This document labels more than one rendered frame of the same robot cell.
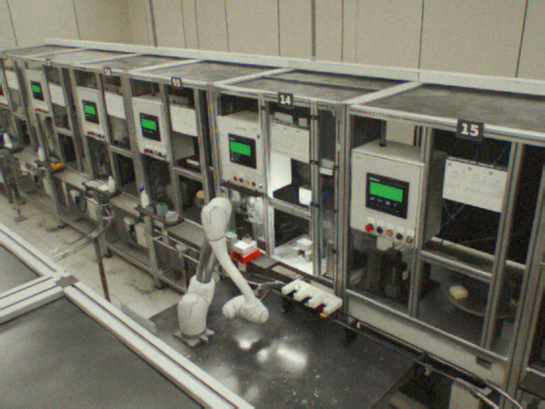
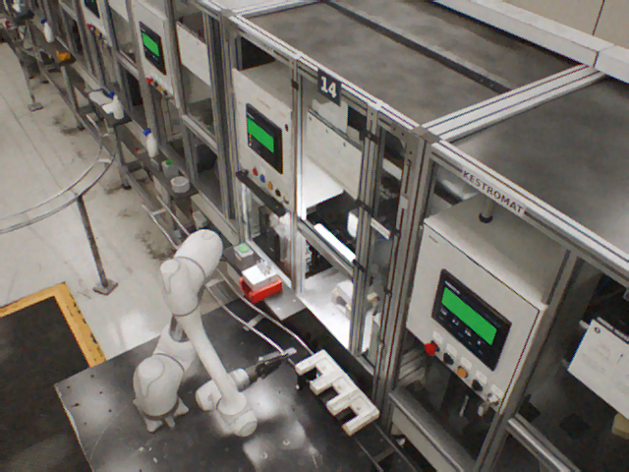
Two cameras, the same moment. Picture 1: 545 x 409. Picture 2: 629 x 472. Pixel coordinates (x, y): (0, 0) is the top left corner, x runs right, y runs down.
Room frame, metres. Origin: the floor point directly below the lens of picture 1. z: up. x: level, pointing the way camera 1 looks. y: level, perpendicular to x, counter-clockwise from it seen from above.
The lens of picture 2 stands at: (1.30, -0.33, 2.85)
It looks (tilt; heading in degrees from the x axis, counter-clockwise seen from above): 41 degrees down; 9
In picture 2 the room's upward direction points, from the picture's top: 1 degrees clockwise
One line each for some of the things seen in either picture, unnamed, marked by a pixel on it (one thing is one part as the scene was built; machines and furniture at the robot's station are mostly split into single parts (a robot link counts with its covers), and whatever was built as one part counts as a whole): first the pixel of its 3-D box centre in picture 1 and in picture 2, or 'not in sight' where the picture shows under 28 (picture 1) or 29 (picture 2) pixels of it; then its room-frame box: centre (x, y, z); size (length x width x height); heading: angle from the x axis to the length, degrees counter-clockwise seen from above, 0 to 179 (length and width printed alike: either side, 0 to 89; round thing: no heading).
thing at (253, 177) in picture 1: (253, 150); (286, 133); (3.36, 0.10, 1.60); 0.42 x 0.29 x 0.46; 45
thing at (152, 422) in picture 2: (196, 332); (161, 406); (2.58, 0.49, 0.71); 0.22 x 0.18 x 0.06; 45
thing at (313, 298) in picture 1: (311, 299); (335, 393); (2.68, -0.23, 0.84); 0.36 x 0.14 x 0.10; 45
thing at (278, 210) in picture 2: (239, 188); (259, 191); (3.26, 0.20, 1.37); 0.36 x 0.04 x 0.04; 45
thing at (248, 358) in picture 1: (260, 349); (245, 454); (2.45, 0.10, 0.66); 1.50 x 1.06 x 0.04; 45
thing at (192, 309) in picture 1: (192, 311); (155, 382); (2.60, 0.50, 0.85); 0.18 x 0.16 x 0.22; 172
